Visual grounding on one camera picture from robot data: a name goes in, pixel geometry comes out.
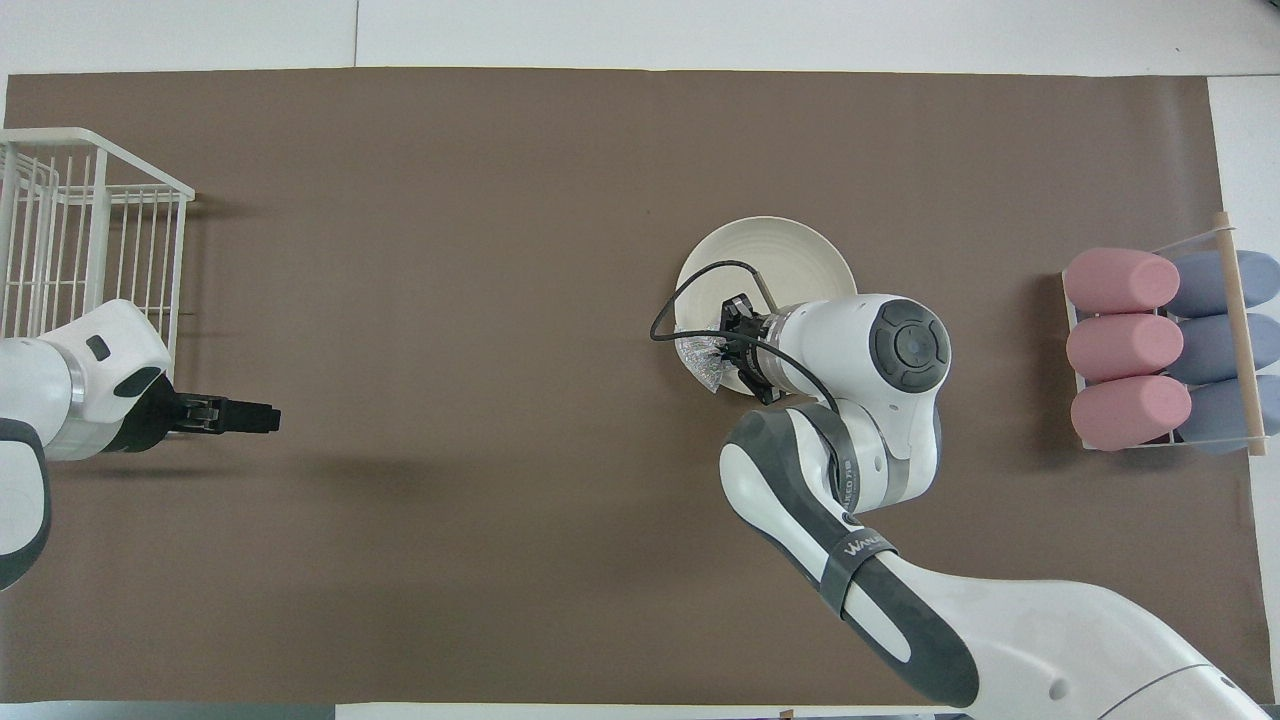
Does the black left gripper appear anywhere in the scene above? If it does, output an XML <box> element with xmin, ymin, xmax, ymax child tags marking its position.
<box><xmin>118</xmin><ymin>366</ymin><xmax>283</xmax><ymax>454</ymax></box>

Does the cream round plate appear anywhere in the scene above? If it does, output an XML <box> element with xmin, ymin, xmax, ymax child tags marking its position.
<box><xmin>674</xmin><ymin>216</ymin><xmax>859</xmax><ymax>399</ymax></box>

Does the white cup rack wooden bar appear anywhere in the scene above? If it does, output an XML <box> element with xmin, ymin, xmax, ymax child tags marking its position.
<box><xmin>1060</xmin><ymin>211</ymin><xmax>1269</xmax><ymax>459</ymax></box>

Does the silver mesh sponge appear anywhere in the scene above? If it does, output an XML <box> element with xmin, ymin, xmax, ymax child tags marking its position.
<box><xmin>674</xmin><ymin>330</ymin><xmax>738</xmax><ymax>395</ymax></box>

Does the pink plastic cup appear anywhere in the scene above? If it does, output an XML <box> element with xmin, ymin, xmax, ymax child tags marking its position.
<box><xmin>1066</xmin><ymin>313</ymin><xmax>1185</xmax><ymax>383</ymax></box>
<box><xmin>1071</xmin><ymin>374</ymin><xmax>1194</xmax><ymax>452</ymax></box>
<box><xmin>1063</xmin><ymin>247</ymin><xmax>1182</xmax><ymax>315</ymax></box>

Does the white wire dish rack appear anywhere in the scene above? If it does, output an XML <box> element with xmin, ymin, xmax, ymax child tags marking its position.
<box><xmin>0</xmin><ymin>127</ymin><xmax>196</xmax><ymax>353</ymax></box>

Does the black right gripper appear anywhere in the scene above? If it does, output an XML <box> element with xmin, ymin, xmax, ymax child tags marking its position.
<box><xmin>714</xmin><ymin>292</ymin><xmax>793</xmax><ymax>407</ymax></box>

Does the blue plastic cup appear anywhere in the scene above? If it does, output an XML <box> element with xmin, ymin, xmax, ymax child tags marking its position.
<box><xmin>1165</xmin><ymin>250</ymin><xmax>1280</xmax><ymax>320</ymax></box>
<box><xmin>1172</xmin><ymin>376</ymin><xmax>1273</xmax><ymax>457</ymax></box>
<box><xmin>1165</xmin><ymin>313</ymin><xmax>1280</xmax><ymax>385</ymax></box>

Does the brown table mat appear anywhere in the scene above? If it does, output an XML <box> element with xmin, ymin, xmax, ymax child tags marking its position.
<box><xmin>0</xmin><ymin>67</ymin><xmax>1251</xmax><ymax>706</ymax></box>

